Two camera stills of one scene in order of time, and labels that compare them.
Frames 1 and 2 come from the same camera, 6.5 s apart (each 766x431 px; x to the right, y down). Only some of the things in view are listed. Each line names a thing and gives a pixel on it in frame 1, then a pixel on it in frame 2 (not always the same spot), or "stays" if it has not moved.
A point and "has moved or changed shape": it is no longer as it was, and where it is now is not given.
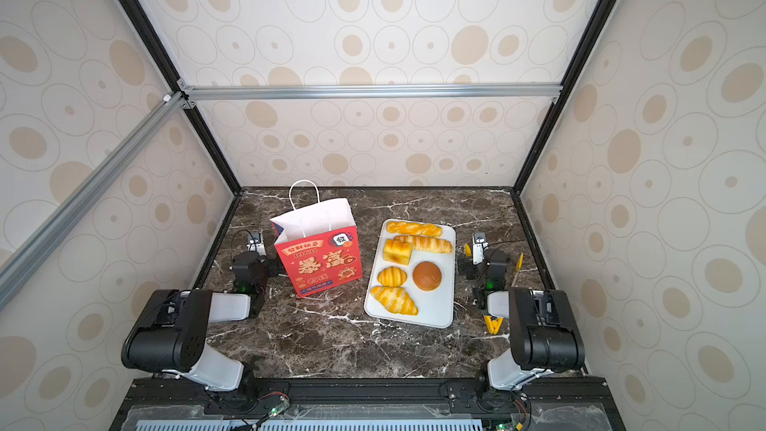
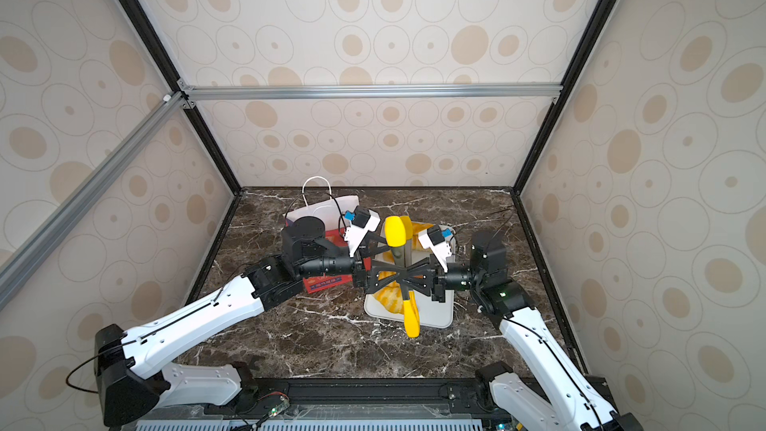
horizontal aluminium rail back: [259, 92] stays
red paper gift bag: [320, 243] has moved or changed shape
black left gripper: [271, 267] -> [365, 276]
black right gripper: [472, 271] -> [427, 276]
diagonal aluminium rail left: [31, 253] stays
